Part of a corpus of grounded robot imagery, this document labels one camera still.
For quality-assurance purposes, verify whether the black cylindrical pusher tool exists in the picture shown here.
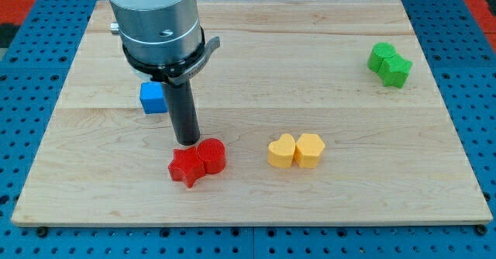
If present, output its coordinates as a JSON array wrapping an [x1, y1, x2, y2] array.
[[162, 81, 200, 146]]

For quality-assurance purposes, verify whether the blue cube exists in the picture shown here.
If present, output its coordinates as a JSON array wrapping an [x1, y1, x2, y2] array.
[[139, 81, 167, 114]]

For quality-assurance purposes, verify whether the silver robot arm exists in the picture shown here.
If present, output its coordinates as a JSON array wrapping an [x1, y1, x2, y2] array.
[[109, 0, 221, 146]]

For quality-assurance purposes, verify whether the red cylinder block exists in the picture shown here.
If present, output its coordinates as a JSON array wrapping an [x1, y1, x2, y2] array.
[[197, 138, 226, 174]]

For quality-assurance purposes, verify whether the red star block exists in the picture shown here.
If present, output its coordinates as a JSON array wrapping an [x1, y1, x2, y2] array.
[[168, 147, 206, 188]]

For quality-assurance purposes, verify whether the yellow heart block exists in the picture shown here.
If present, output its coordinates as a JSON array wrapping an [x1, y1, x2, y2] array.
[[267, 133, 296, 168]]

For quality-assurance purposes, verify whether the yellow hexagon block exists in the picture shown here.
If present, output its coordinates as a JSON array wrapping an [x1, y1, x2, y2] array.
[[294, 133, 326, 168]]

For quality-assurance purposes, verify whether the wooden board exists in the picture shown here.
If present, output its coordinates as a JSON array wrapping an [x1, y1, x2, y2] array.
[[12, 0, 493, 227]]

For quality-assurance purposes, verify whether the green cylinder block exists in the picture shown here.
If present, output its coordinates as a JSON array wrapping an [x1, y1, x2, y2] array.
[[367, 42, 396, 73]]

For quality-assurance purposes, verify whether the green star block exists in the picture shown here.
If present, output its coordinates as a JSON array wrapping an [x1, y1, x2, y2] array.
[[377, 54, 412, 88]]

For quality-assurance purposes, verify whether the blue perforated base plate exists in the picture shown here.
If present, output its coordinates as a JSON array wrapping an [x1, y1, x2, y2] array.
[[1, 0, 495, 258]]

